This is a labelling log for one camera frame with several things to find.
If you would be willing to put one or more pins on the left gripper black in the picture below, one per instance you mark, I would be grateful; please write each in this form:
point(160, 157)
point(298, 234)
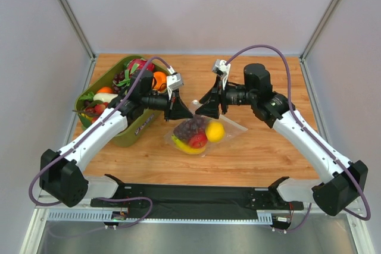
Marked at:
point(170, 106)

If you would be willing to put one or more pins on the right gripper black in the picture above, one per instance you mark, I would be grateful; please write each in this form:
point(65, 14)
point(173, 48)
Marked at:
point(222, 99)

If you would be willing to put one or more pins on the clear zip top bag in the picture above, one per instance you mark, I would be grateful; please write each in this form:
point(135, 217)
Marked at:
point(232, 130)

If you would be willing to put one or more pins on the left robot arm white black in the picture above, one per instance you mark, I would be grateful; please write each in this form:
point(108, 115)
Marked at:
point(61, 172)

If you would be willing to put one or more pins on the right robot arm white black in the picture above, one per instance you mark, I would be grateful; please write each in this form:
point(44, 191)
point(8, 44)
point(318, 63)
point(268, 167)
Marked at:
point(275, 110)

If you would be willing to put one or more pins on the fake purple grapes in bag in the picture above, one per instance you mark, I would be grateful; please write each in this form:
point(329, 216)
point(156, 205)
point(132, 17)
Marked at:
point(190, 127)

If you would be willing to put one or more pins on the fake yellow lemon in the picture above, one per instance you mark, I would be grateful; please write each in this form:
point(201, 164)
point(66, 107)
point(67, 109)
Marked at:
point(214, 131)

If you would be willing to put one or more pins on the fake red apple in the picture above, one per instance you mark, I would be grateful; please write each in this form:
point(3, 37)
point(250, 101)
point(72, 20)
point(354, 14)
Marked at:
point(198, 141)

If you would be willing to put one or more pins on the fake orange persimmon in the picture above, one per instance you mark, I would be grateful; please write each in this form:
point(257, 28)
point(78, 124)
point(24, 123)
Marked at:
point(159, 81)

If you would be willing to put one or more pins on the fake yellow banana bunch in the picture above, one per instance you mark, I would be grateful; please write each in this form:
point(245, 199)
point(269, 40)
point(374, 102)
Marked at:
point(185, 148)

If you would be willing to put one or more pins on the fake pink dragon fruit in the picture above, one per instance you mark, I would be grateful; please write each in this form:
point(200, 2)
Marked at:
point(137, 64)

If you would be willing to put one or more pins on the fake dark grapes in bin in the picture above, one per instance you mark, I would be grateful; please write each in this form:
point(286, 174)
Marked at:
point(118, 82)

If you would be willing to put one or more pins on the fake white radish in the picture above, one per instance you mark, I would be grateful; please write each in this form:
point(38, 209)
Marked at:
point(104, 97)

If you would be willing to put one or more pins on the fake small orange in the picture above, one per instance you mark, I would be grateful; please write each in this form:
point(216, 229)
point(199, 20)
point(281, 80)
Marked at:
point(105, 89)

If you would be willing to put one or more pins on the fake red cherry bunch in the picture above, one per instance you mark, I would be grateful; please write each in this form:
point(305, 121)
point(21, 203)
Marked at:
point(92, 113)

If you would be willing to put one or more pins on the olive green plastic bin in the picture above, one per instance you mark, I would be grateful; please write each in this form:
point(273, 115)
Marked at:
point(130, 135)

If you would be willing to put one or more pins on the black base mat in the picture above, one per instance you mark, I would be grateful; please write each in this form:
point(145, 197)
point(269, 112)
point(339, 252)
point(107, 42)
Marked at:
point(206, 202)

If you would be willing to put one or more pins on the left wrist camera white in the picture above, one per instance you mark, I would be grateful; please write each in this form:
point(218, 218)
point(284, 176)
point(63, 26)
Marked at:
point(174, 81)

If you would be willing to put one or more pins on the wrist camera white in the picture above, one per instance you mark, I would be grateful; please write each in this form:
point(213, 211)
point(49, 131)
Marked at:
point(174, 81)
point(222, 69)

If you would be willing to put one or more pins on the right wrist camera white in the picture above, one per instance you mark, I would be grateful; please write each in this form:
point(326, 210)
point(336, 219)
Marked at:
point(222, 69)

